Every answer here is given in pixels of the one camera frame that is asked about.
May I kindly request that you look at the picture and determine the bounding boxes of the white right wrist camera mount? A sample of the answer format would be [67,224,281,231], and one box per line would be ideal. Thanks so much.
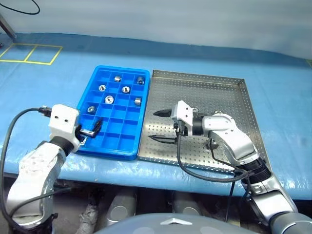
[170,100,196,137]

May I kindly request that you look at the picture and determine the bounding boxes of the dark grey rounded shape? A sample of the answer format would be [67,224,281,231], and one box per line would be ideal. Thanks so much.
[171,192,203,217]
[106,189,137,228]

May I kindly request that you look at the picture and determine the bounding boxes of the perforated steel tray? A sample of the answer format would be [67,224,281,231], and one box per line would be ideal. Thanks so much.
[137,69,273,175]

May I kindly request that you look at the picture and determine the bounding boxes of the blue compartment plastic tray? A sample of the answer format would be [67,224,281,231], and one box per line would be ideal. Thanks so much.
[74,65,150,161]

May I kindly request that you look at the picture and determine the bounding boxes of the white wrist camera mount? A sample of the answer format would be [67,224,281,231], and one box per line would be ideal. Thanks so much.
[48,104,81,147]
[170,100,196,137]

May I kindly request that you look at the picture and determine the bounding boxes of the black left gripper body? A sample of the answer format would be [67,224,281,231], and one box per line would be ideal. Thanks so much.
[74,124,96,142]

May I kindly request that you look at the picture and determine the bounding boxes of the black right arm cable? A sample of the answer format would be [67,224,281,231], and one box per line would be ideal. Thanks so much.
[176,135,253,222]

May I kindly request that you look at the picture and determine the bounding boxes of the blue plastic table cover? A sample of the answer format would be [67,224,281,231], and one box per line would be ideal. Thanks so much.
[0,32,312,201]

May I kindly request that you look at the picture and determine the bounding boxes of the grey metal stand leg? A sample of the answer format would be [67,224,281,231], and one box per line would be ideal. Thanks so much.
[0,14,18,40]

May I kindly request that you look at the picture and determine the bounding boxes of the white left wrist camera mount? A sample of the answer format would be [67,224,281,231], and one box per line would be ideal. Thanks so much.
[48,104,81,147]

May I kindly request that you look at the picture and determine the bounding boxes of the grey rough hose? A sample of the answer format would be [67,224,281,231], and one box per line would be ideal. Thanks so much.
[77,201,99,234]

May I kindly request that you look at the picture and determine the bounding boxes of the thin black background cable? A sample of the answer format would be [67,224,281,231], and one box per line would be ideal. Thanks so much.
[0,0,40,15]

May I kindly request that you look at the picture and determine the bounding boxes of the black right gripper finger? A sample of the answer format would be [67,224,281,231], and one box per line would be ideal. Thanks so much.
[148,133,176,144]
[153,109,173,118]

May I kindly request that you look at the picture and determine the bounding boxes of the grey robot torso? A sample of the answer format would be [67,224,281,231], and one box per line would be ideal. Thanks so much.
[94,213,270,234]

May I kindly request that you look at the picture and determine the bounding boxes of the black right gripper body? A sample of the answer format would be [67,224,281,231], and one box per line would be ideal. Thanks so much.
[173,119,190,144]

